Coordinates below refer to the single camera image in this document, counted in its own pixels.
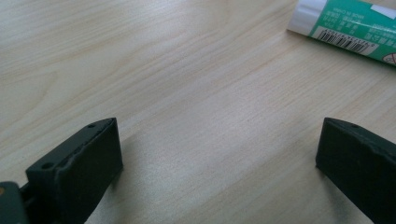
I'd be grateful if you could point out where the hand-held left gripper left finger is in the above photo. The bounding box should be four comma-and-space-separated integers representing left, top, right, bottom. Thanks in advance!
20, 117, 124, 224

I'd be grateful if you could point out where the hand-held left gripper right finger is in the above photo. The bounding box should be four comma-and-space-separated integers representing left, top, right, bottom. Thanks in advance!
315, 117, 396, 224

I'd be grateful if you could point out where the green and white glue stick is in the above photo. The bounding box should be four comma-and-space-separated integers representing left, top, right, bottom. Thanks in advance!
286, 0, 396, 66

